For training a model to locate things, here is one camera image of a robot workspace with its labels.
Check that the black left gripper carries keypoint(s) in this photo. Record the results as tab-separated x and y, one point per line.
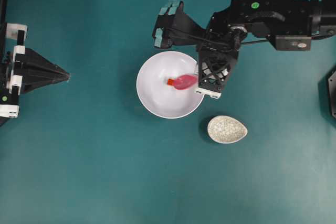
12	85

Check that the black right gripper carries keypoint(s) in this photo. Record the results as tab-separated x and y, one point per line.
227	29

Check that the pink plastic spoon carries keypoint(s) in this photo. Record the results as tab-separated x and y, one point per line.
185	81

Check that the small red block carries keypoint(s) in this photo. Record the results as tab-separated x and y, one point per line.
171	82

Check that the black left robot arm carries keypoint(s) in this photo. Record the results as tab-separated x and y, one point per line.
22	69

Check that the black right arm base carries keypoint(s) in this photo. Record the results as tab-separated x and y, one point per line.
326	88

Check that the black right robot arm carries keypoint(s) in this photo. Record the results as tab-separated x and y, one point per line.
288	25

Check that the white round bowl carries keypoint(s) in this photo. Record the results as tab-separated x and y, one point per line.
160	98

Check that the speckled ceramic spoon rest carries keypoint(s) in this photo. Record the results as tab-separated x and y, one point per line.
226	130

